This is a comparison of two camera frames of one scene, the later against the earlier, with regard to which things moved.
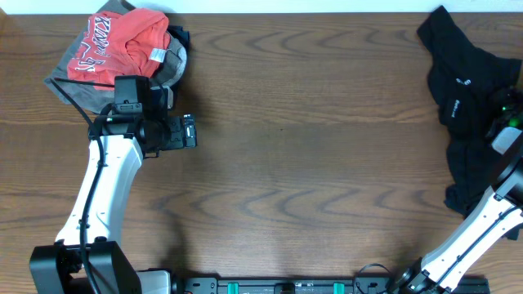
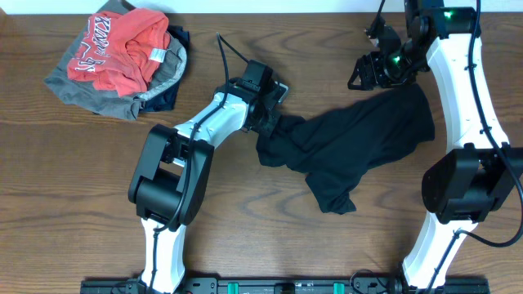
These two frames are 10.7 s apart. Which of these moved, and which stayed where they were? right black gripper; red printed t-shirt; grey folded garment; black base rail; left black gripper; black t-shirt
Moved: left black gripper; black t-shirt; right black gripper
Stayed: red printed t-shirt; black base rail; grey folded garment
